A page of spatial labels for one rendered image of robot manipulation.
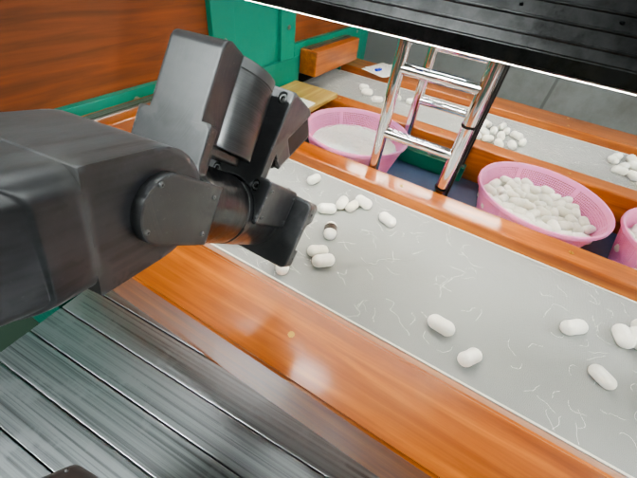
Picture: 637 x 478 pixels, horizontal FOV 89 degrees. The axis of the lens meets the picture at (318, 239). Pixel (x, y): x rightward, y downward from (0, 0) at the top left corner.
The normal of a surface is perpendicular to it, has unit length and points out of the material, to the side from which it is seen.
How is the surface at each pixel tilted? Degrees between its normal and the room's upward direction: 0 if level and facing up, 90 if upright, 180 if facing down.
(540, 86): 90
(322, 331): 0
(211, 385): 0
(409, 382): 0
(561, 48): 58
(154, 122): 50
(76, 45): 90
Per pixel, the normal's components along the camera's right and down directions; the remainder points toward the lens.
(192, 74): -0.22, 0.00
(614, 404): 0.11, -0.72
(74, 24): 0.86, 0.42
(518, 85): -0.45, 0.58
